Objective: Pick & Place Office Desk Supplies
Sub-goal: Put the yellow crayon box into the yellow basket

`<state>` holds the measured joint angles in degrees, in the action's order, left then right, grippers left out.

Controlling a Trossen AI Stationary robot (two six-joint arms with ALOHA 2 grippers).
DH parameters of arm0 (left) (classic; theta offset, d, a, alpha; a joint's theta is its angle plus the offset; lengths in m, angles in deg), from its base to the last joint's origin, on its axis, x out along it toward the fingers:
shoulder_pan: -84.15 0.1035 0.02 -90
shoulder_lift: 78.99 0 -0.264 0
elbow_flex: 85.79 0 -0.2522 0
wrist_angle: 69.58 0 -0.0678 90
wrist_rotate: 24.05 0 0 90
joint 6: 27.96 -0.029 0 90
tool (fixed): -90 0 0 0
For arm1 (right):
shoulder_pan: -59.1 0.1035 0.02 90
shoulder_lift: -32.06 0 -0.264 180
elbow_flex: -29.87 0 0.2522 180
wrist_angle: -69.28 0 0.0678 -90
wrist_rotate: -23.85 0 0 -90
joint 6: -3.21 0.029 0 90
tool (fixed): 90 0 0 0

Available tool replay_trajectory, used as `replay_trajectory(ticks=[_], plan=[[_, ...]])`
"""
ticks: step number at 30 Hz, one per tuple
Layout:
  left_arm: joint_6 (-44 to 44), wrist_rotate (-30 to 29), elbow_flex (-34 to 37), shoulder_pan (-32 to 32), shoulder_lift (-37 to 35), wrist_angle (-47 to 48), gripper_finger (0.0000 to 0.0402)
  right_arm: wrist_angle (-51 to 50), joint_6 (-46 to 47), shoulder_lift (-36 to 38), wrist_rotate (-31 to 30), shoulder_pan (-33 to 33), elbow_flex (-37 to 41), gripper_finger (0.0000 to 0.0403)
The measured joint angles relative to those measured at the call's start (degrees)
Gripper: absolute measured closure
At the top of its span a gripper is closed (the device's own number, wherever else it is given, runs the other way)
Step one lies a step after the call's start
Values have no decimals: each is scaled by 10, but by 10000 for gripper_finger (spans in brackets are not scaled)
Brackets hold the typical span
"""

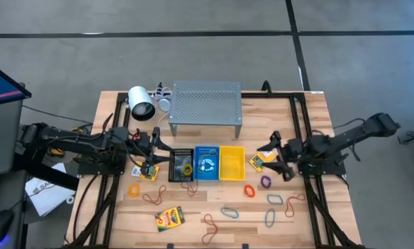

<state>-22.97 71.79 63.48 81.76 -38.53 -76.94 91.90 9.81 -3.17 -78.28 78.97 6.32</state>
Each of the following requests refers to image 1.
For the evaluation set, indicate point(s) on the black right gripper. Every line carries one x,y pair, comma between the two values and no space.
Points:
293,154

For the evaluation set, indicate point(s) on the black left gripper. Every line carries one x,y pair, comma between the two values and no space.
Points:
143,143

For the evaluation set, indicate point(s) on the yellow pack with white label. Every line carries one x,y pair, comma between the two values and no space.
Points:
269,156
135,171

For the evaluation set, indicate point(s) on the yellow pack with green window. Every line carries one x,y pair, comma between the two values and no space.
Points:
154,173
256,164

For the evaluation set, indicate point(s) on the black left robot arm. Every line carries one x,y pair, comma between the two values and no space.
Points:
82,141

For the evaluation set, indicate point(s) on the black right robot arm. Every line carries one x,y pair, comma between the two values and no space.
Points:
349,133

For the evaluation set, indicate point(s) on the black desk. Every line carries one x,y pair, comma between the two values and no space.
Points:
6,190

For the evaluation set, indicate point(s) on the black plastic basket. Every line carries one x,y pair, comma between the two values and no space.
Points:
176,169

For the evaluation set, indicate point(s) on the blue plastic basket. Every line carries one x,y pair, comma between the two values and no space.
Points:
197,175

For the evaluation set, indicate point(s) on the yellow plastic basket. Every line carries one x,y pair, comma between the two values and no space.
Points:
232,162

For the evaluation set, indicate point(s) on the white round puck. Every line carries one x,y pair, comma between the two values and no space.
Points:
164,104

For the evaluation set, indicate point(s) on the grey perforated metal shelf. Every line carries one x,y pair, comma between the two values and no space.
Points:
205,103

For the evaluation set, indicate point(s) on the yellow crayon box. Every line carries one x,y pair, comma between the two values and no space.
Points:
170,218

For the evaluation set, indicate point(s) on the yellow black clamp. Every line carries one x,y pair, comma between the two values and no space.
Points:
56,151

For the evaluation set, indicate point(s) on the white tape roll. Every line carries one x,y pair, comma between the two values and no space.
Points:
67,199

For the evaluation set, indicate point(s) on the black diagonal stand bar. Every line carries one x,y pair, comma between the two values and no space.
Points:
47,174

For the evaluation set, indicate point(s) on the white paper sheet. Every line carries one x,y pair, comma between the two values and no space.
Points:
44,193

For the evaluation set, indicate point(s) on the computer monitor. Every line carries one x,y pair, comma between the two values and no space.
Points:
2,138

